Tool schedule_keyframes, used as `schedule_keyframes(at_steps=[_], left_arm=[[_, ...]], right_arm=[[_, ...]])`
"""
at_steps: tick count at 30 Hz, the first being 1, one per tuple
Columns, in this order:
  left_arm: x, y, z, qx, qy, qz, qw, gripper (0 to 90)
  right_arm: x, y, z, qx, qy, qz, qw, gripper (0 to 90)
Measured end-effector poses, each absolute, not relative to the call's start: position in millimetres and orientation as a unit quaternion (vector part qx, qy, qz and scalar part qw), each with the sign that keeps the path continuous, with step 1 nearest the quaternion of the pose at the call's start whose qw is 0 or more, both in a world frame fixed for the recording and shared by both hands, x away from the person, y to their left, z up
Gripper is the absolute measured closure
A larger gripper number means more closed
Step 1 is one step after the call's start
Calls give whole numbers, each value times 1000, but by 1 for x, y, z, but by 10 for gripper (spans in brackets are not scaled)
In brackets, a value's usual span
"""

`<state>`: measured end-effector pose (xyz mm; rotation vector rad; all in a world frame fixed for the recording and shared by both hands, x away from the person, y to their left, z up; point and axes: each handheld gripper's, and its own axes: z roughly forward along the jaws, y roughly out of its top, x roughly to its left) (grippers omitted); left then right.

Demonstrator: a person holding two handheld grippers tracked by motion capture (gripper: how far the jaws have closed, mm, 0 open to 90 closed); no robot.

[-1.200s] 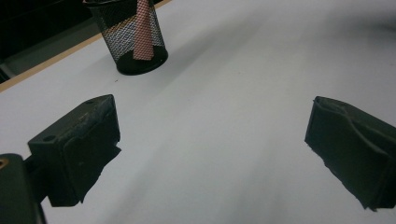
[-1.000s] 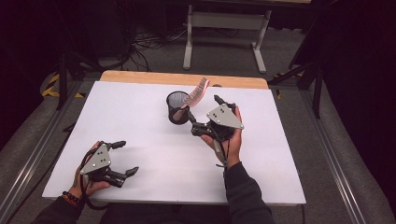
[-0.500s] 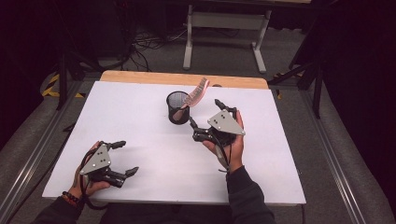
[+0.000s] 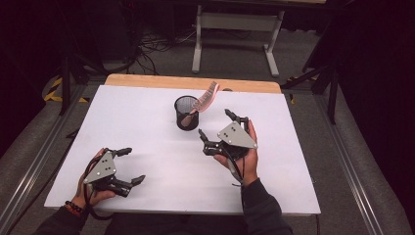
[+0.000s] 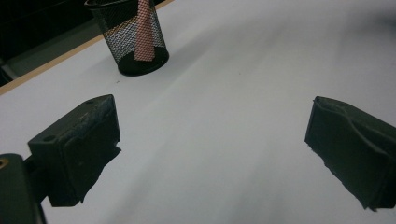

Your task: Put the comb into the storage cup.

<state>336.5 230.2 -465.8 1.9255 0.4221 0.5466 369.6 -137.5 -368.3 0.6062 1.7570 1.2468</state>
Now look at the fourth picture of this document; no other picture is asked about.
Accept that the black metal stand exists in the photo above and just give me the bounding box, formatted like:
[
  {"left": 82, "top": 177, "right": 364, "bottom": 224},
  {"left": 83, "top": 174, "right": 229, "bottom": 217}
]
[
  {"left": 58, "top": 53, "right": 113, "bottom": 118},
  {"left": 281, "top": 60, "right": 341, "bottom": 125}
]

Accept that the wooden table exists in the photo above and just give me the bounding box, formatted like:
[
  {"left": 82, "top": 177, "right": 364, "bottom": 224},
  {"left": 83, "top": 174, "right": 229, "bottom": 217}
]
[{"left": 104, "top": 73, "right": 283, "bottom": 95}]

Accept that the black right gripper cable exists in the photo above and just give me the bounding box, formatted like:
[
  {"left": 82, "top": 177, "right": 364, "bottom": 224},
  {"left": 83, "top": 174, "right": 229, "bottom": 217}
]
[{"left": 227, "top": 155, "right": 247, "bottom": 190}]

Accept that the pink hairbrush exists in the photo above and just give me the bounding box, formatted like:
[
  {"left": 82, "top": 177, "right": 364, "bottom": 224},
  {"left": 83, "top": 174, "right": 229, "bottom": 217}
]
[{"left": 179, "top": 80, "right": 221, "bottom": 129}]

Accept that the person's left hand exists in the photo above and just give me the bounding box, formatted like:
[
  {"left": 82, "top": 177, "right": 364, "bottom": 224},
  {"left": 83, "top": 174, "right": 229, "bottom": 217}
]
[{"left": 71, "top": 147, "right": 117, "bottom": 211}]

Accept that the black mesh pen cup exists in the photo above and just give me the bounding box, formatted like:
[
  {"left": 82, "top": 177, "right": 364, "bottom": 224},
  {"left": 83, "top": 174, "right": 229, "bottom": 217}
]
[{"left": 173, "top": 94, "right": 202, "bottom": 132}]

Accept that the yellow black hazard tape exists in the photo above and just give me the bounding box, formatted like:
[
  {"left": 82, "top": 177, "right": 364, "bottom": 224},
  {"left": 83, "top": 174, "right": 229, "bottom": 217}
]
[{"left": 43, "top": 76, "right": 90, "bottom": 104}]

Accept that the tangle of black floor cables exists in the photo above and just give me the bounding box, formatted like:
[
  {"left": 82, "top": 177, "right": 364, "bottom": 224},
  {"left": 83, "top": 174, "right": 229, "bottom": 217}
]
[{"left": 126, "top": 27, "right": 199, "bottom": 76}]

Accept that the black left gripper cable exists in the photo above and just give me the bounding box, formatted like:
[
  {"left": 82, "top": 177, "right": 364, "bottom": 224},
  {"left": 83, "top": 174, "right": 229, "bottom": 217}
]
[{"left": 82, "top": 183, "right": 115, "bottom": 221}]

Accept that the person's right hand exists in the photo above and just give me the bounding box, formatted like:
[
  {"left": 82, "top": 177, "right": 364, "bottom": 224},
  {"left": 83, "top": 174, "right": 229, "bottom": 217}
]
[{"left": 212, "top": 118, "right": 260, "bottom": 188}]

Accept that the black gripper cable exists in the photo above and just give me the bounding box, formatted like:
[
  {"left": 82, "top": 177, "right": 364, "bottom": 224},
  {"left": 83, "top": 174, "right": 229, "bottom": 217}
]
[
  {"left": 227, "top": 155, "right": 247, "bottom": 190},
  {"left": 82, "top": 183, "right": 115, "bottom": 221}
]

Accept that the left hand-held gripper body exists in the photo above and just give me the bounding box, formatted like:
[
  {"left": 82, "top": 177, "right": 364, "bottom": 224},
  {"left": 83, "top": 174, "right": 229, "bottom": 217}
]
[{"left": 83, "top": 150, "right": 134, "bottom": 199}]

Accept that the beaded bracelet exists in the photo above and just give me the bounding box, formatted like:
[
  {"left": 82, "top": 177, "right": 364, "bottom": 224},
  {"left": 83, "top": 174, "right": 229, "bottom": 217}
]
[{"left": 64, "top": 200, "right": 86, "bottom": 218}]

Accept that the person's dark lap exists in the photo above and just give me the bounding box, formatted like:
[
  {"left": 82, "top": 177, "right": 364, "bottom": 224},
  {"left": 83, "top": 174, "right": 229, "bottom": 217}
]
[{"left": 105, "top": 212, "right": 249, "bottom": 235}]

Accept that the aluminium floor rail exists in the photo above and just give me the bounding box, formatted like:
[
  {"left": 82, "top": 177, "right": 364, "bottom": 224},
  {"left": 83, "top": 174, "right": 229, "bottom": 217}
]
[
  {"left": 313, "top": 93, "right": 387, "bottom": 235},
  {"left": 0, "top": 83, "right": 88, "bottom": 235}
]

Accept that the white table board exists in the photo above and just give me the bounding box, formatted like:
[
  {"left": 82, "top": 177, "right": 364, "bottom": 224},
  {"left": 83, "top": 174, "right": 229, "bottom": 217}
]
[{"left": 43, "top": 84, "right": 322, "bottom": 216}]

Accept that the grey metal table frame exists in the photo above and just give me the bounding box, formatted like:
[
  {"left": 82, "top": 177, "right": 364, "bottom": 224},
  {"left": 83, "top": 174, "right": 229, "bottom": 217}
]
[{"left": 191, "top": 4, "right": 286, "bottom": 78}]

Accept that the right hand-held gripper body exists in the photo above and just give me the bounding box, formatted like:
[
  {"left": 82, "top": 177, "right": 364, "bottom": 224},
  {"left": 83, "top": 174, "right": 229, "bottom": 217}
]
[{"left": 202, "top": 120, "right": 259, "bottom": 162}]

